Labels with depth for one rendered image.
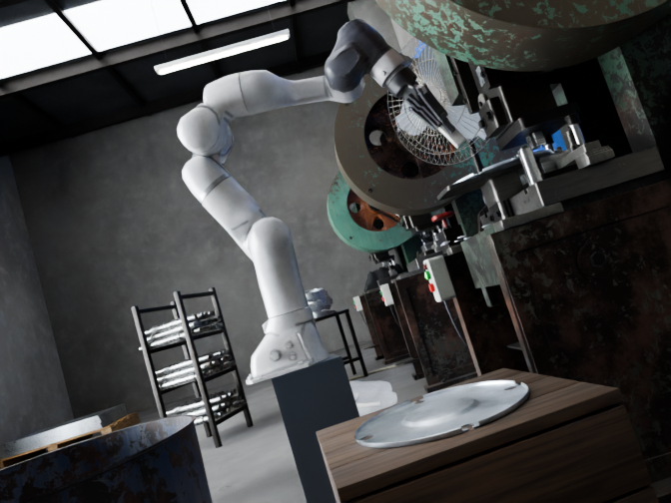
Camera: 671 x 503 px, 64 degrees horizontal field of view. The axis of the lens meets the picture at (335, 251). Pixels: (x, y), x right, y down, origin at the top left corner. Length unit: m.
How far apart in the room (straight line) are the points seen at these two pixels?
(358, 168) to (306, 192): 5.41
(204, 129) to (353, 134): 1.60
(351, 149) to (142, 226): 6.04
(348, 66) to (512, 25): 0.44
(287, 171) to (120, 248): 2.74
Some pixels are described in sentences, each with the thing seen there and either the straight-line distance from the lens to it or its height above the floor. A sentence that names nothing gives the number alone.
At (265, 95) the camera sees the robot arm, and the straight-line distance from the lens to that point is 1.42.
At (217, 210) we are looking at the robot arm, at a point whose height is 0.90.
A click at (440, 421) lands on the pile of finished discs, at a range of 0.87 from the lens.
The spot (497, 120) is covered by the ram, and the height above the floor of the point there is 0.91.
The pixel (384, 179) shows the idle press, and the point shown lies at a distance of 2.83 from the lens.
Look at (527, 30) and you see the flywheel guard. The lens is 1.16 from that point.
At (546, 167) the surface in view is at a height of 0.75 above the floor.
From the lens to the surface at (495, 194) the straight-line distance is 1.47.
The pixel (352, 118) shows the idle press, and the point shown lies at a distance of 2.92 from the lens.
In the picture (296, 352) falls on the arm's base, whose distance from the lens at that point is 1.36.
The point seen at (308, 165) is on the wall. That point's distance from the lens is 8.33.
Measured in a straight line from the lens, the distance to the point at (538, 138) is 1.57.
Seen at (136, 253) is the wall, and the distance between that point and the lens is 8.55.
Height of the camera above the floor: 0.56
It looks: 6 degrees up
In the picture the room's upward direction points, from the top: 17 degrees counter-clockwise
